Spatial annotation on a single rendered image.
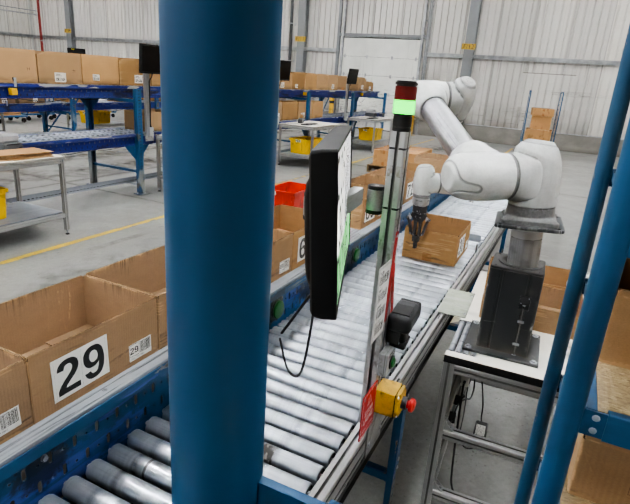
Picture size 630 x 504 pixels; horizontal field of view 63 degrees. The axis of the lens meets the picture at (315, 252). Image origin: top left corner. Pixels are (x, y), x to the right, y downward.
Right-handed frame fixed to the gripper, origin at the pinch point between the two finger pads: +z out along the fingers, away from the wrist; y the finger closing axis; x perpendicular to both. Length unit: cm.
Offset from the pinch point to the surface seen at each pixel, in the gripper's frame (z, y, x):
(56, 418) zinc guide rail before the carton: -3, -26, -200
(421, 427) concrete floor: 86, 25, -37
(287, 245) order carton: -15, -29, -90
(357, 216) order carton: -9.8, -31.7, -7.2
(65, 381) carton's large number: -9, -29, -195
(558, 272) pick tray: 3, 72, 5
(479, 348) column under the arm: 10, 50, -85
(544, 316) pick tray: 4, 69, -54
